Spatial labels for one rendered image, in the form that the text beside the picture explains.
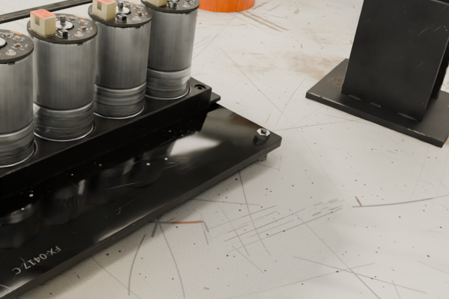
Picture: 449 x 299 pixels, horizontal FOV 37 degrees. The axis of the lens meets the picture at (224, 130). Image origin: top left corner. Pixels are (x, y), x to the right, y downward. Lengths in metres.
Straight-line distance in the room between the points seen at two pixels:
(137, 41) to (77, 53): 0.03
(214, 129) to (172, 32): 0.05
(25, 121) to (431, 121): 0.21
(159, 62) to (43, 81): 0.06
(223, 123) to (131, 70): 0.06
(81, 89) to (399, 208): 0.14
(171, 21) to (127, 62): 0.03
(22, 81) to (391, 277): 0.15
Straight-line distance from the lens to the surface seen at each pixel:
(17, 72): 0.23
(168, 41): 0.28
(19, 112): 0.24
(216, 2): 0.45
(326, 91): 0.36
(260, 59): 0.40
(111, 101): 0.27
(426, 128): 0.35
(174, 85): 0.29
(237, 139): 0.29
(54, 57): 0.24
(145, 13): 0.27
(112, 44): 0.26
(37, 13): 0.24
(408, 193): 0.30
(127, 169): 0.26
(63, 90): 0.25
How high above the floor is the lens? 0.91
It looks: 30 degrees down
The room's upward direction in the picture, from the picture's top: 9 degrees clockwise
